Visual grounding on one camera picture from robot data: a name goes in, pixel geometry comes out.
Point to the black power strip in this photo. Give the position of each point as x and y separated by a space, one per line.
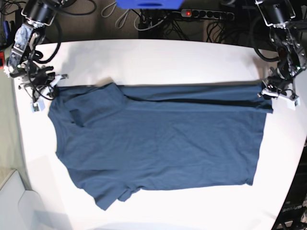
207 14

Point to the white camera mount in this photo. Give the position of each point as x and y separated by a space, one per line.
280 97
42 89

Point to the red clamp at table edge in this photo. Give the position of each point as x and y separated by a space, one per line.
2 59

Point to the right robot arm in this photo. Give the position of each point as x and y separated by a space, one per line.
24 60

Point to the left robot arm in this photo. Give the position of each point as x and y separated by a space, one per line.
278 15

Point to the blue plastic bin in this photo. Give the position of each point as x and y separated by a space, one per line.
150 4

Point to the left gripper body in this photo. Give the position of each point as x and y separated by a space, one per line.
276 85

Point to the dark blue t-shirt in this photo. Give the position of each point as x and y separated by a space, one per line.
116 140

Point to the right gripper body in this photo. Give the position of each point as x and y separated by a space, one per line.
37 73

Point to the blue handled tool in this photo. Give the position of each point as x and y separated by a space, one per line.
6 28

